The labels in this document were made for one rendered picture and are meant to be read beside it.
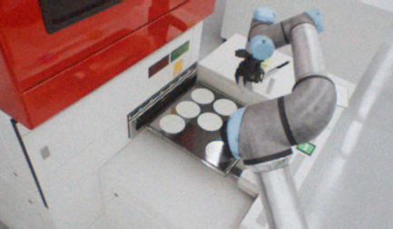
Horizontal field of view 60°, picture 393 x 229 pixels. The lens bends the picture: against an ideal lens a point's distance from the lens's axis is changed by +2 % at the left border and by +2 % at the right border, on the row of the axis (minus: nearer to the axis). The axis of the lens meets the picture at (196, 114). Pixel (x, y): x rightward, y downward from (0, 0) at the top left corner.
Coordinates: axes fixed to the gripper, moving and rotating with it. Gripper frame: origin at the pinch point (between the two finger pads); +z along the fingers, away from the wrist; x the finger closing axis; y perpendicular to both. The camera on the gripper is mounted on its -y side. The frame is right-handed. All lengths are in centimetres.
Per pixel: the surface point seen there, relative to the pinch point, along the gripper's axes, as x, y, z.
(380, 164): 134, -12, 98
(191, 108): -20.1, -0.7, 8.6
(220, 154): -16.1, 24.6, 8.7
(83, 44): -57, 22, -39
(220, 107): -8.3, 0.7, 8.5
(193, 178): -26.1, 27.5, 16.6
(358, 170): 114, -10, 98
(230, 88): -0.6, -8.1, 6.5
